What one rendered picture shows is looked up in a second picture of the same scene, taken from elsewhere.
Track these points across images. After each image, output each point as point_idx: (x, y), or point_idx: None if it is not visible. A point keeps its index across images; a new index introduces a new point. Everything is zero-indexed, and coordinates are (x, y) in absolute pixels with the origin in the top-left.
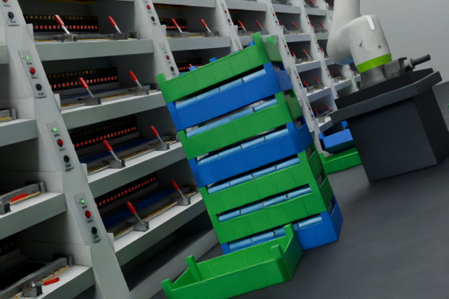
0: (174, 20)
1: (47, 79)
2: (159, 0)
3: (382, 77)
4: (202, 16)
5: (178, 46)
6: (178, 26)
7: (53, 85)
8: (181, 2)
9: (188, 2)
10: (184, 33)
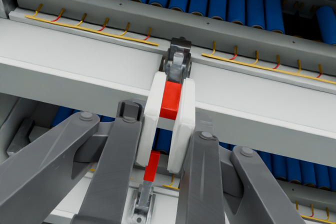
0: (153, 161)
1: None
2: (57, 99)
3: None
4: None
5: (61, 222)
6: (150, 182)
7: None
8: (251, 143)
9: (316, 156)
10: (131, 214)
